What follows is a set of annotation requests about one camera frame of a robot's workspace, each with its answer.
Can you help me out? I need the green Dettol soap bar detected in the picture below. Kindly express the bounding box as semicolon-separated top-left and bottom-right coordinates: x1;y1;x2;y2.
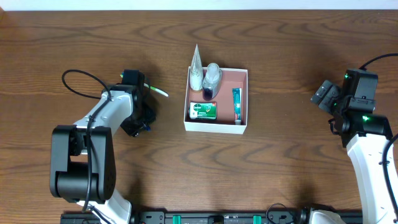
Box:
189;102;217;119

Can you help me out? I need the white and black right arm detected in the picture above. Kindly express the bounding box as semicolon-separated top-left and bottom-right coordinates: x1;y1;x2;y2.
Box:
311;68;397;223

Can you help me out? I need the blue liquid foam pump bottle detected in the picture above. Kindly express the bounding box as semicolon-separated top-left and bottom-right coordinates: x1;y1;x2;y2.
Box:
202;63;222;101

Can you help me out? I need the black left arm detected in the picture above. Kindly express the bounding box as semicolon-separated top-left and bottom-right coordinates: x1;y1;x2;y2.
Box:
50;83;154;223

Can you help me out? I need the black mounting rail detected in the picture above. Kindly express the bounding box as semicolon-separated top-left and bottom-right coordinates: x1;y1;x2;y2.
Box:
60;210;373;224

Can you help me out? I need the white box with pink interior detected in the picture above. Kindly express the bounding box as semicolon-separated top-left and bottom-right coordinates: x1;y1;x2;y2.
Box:
183;68;248;134

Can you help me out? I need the green and white toothbrush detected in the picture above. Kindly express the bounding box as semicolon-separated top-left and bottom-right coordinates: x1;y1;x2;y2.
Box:
119;73;170;98

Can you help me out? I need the Colgate toothpaste tube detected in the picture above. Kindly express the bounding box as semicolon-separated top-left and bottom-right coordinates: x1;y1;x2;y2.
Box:
232;88;242;125

